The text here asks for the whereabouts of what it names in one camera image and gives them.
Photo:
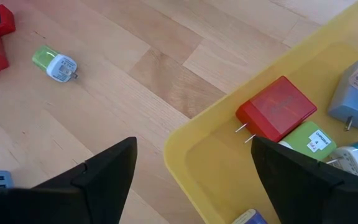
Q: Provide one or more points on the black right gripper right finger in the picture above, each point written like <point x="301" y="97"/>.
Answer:
<point x="306" y="199"/>

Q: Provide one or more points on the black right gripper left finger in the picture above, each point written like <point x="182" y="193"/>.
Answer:
<point x="73" y="202"/>

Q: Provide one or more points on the green white wall charger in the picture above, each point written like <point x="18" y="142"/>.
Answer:
<point x="45" y="57"/>
<point x="300" y="140"/>

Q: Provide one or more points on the yellow translucent plastic bin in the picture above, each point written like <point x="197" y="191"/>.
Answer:
<point x="228" y="174"/>

